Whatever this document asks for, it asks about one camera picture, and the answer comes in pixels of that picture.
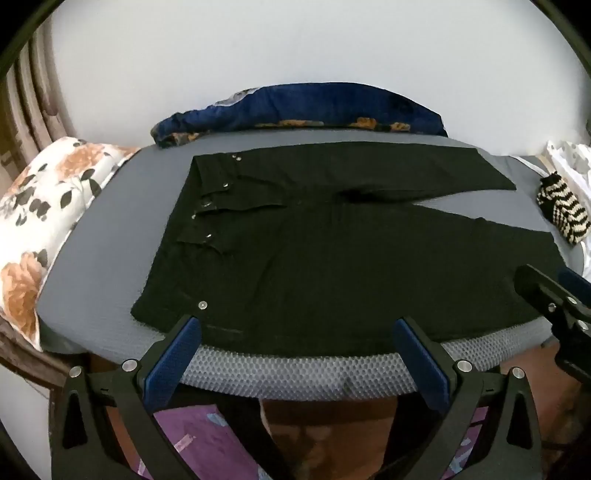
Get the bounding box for white cloth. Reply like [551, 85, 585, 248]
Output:
[517, 140, 591, 185]

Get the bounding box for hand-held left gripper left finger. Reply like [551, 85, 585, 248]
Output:
[51, 315, 203, 480]

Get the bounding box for white floral pillow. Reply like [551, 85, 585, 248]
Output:
[0, 136, 141, 352]

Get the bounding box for brown curtain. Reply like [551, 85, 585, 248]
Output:
[0, 28, 86, 185]

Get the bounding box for black and white striped knit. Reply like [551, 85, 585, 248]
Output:
[536, 172, 591, 244]

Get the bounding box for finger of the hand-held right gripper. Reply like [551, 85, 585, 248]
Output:
[515, 264, 591, 374]
[557, 268, 591, 305]

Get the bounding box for blue floral blanket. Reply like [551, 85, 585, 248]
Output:
[150, 82, 448, 149]

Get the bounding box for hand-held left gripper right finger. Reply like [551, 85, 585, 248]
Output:
[392, 316, 543, 480]

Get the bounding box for black pants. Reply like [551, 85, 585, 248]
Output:
[130, 141, 571, 358]

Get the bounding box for wooden bed frame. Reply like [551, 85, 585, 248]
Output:
[0, 318, 93, 398]

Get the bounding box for grey mesh mattress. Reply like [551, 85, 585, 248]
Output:
[36, 127, 591, 400]

